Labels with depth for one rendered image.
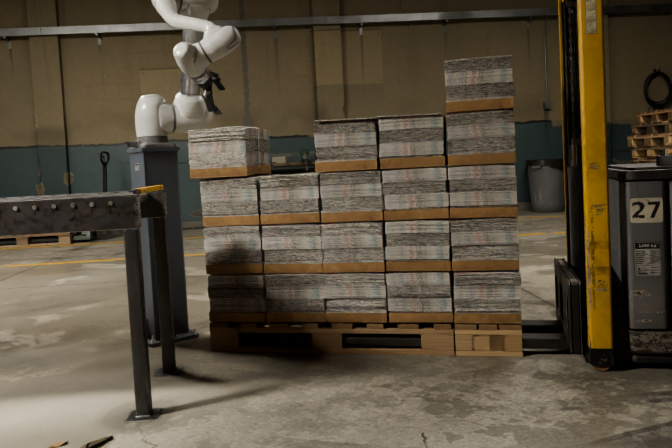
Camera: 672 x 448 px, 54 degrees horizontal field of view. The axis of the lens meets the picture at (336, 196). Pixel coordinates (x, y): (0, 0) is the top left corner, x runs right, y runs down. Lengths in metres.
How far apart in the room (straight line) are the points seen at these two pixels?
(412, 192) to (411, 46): 7.20
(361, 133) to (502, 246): 0.79
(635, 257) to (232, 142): 1.78
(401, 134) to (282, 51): 7.02
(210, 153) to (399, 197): 0.91
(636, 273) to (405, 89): 7.42
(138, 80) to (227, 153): 6.97
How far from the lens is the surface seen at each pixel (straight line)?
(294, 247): 3.05
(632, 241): 2.82
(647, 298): 2.86
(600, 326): 2.82
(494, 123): 2.90
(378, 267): 2.97
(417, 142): 2.91
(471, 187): 2.90
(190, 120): 3.53
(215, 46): 2.89
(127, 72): 10.07
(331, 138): 2.98
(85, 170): 10.14
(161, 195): 2.92
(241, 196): 3.11
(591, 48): 2.76
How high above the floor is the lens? 0.88
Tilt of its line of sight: 3 degrees down
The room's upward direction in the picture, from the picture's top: 3 degrees counter-clockwise
